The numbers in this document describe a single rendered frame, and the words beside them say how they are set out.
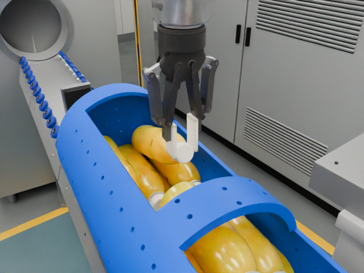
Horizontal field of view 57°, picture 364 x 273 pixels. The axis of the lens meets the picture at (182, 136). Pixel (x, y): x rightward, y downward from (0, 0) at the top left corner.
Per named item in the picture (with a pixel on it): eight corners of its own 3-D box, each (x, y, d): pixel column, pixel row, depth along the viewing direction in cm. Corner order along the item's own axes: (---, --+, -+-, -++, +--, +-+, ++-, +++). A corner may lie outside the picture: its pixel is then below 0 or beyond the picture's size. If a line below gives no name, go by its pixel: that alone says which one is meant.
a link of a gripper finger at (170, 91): (186, 64, 52) (178, 64, 52) (174, 128, 57) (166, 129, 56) (174, 58, 55) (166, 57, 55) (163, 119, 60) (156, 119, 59)
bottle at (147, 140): (161, 128, 82) (200, 137, 65) (154, 156, 82) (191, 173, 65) (135, 121, 78) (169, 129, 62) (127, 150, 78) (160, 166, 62)
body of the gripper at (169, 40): (193, 15, 56) (192, 69, 60) (145, 21, 52) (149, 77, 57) (218, 24, 50) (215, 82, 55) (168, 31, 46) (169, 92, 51)
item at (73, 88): (95, 119, 125) (89, 81, 117) (98, 124, 122) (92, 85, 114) (67, 127, 121) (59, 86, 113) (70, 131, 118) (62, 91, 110)
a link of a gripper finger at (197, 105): (177, 57, 56) (184, 54, 56) (189, 112, 62) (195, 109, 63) (189, 64, 53) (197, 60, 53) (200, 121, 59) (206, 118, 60)
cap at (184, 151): (191, 143, 65) (196, 145, 63) (186, 163, 65) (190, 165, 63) (174, 139, 63) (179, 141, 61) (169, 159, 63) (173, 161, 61)
